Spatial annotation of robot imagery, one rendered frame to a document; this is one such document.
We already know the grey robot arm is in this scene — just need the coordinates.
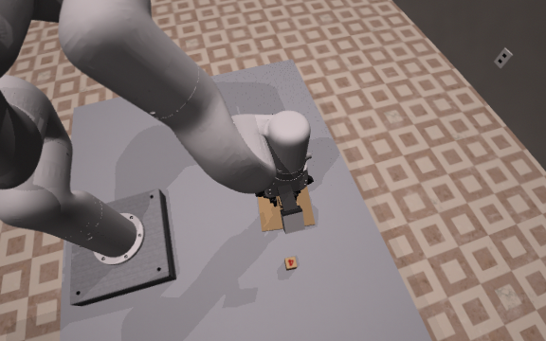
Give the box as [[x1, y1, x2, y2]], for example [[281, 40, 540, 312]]
[[0, 0, 312, 265]]

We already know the tan flat mat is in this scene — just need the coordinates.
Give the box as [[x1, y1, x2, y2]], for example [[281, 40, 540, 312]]
[[258, 187, 315, 232]]

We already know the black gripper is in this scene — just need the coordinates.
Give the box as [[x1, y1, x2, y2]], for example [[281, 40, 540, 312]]
[[255, 164, 314, 206]]

